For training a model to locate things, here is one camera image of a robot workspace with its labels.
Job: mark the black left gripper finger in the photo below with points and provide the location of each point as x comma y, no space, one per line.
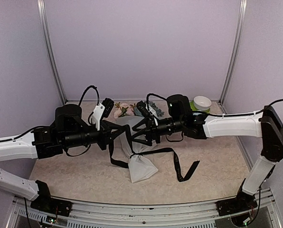
115,126
114,134

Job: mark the aluminium front rail frame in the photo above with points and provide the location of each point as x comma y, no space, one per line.
83,214

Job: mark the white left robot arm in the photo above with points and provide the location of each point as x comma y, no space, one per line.
67,131

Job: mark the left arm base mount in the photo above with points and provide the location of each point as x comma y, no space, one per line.
45,203

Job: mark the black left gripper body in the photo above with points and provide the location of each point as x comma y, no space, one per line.
77,139

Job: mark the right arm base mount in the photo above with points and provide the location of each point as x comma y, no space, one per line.
241,202

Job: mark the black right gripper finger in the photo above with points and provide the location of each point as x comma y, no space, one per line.
141,125
142,139

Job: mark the right aluminium corner post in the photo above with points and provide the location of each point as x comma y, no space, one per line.
235,50

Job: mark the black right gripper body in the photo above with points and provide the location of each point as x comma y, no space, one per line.
176,126

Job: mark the green round saucer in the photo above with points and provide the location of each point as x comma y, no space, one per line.
193,108

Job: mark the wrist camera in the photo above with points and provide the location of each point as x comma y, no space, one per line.
101,111
147,111

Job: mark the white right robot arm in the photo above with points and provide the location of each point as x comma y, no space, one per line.
264,124

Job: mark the left aluminium corner post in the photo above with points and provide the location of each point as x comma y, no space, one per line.
50,52

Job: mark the blue fake hydrangea stem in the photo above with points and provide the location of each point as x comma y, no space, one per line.
158,111

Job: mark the white wrapping paper sheet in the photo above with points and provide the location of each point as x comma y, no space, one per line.
140,167

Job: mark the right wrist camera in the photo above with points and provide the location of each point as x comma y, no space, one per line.
147,111

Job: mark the white ceramic bowl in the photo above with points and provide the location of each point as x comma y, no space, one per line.
202,103

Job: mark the aluminium corner post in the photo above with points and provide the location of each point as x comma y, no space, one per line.
50,52
235,50

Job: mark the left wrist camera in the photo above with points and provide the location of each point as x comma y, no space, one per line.
101,111

